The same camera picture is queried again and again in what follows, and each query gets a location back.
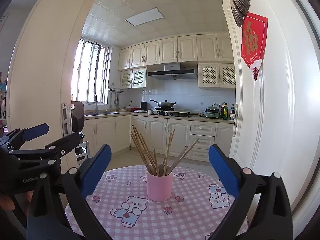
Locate kitchen faucet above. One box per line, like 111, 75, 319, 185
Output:
93, 94, 99, 114

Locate kitchen window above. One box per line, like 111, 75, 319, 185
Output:
71, 38, 110, 103

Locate metal shelf rack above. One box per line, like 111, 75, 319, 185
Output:
74, 141, 90, 166

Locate metal door strike plate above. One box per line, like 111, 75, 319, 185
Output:
61, 103, 73, 137

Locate black appliance on stand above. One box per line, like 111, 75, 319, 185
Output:
71, 101, 85, 138

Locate cream lower cabinets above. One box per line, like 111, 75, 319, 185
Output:
82, 113, 233, 161

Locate cream cabinets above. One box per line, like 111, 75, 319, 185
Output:
118, 34, 236, 89
82, 113, 233, 161

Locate white door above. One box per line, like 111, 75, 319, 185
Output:
222, 0, 319, 239

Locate pink checkered tablecloth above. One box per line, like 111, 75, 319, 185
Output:
64, 164, 251, 240

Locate dark sauce bottle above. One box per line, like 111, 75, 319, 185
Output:
229, 104, 235, 120

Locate black kettle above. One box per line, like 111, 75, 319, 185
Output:
140, 102, 148, 111

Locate green bottle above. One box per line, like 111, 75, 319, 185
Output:
223, 102, 228, 120

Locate pink cylindrical utensil holder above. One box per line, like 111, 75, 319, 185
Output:
146, 164, 173, 202

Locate green electric cooker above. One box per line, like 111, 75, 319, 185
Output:
205, 103, 220, 119

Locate gas stove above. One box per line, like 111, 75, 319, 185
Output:
153, 108, 193, 118

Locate black wok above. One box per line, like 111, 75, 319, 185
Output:
150, 99, 177, 110

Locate black range hood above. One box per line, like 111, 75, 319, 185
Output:
148, 63, 198, 80

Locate ceiling light panel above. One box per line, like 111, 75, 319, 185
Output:
125, 8, 164, 27

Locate cream upper cabinets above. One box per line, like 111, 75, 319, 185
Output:
118, 34, 236, 89

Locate red fu door decoration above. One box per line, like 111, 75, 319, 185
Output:
240, 12, 268, 81

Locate feather fan on door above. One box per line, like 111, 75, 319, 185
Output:
229, 0, 251, 28

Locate silver door handle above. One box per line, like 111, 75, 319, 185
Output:
233, 103, 243, 138

